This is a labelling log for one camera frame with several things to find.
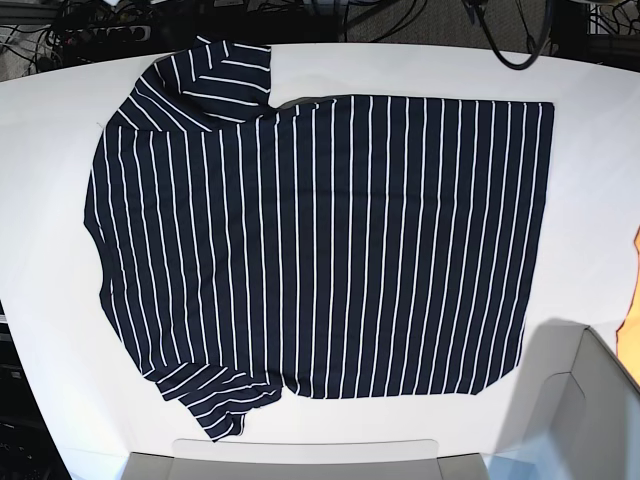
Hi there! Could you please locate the navy white striped T-shirt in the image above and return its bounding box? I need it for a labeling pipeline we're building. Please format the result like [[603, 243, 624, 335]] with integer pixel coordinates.
[[84, 37, 555, 441]]

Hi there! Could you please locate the grey tray at bottom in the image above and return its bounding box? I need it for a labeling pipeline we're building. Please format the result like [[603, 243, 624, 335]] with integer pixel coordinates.
[[120, 439, 489, 479]]

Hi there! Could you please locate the grey bin at right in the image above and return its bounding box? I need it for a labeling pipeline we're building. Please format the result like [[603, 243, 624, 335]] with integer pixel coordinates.
[[485, 320, 639, 479]]

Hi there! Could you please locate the yellow orange cloth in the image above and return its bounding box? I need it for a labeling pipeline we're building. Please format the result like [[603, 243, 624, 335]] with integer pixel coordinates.
[[614, 225, 640, 386]]

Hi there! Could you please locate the black looped cable right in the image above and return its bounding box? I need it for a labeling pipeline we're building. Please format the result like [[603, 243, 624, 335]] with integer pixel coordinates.
[[462, 0, 556, 71]]

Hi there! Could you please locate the black cable bundle left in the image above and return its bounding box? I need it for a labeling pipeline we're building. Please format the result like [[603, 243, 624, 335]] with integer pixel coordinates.
[[0, 0, 156, 76]]

